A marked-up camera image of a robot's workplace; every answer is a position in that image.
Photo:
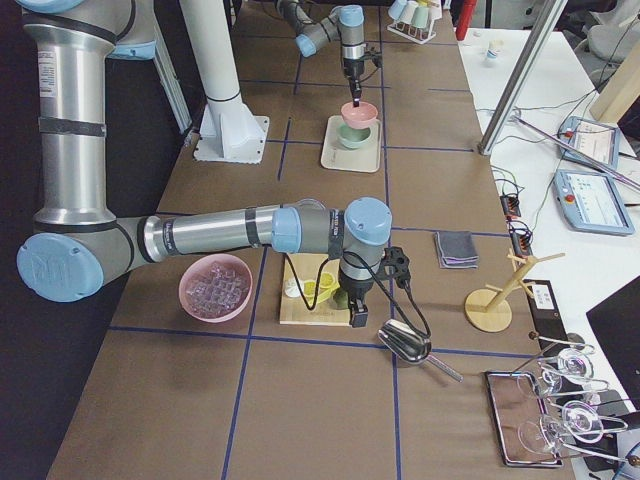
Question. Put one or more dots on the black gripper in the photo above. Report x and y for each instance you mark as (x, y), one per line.
(354, 287)
(354, 69)

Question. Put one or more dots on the small pink bowl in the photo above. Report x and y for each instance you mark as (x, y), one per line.
(361, 116)

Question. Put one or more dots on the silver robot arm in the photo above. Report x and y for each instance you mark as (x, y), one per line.
(82, 246)

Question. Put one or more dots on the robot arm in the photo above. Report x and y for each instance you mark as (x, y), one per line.
(344, 24)

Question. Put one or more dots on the green bowl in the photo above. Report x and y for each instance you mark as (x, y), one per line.
(352, 138)

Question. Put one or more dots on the large pink bowl with ice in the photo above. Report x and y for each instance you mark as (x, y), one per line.
(216, 288)

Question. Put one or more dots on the green lime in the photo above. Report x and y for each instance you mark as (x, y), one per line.
(341, 300)

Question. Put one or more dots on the lemon slice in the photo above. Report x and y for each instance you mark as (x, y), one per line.
(328, 282)
(310, 288)

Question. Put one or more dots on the metal scoop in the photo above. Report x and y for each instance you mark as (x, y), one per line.
(411, 347)

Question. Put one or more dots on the wooden cutting board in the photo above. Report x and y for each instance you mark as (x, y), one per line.
(296, 311)

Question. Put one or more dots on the white steamed bun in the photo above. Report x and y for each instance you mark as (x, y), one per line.
(291, 288)

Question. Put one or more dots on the cup rack with cups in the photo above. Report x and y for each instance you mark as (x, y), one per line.
(414, 20)

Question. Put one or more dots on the beige serving tray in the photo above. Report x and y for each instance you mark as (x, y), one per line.
(365, 158)

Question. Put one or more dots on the folded grey cloth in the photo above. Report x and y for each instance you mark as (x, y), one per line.
(456, 250)

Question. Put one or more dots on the wooden mug tree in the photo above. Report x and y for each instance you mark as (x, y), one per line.
(487, 308)

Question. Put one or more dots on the small white bottle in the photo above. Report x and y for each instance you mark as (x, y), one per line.
(493, 52)

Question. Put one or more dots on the metal tray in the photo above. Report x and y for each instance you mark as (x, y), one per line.
(513, 404)

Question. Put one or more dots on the wine glass rack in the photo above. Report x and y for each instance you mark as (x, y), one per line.
(566, 382)

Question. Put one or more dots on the near teach pendant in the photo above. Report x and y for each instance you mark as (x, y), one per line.
(591, 203)

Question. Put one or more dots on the teach pendant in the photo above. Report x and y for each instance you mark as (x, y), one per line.
(598, 140)
(591, 203)

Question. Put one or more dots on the far teach pendant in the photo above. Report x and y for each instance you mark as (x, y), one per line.
(598, 140)

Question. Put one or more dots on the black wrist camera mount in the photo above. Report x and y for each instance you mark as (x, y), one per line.
(394, 265)

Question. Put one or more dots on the white camera pole base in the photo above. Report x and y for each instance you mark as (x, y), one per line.
(229, 132)

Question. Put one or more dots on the aluminium frame post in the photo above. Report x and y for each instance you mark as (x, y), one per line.
(538, 36)

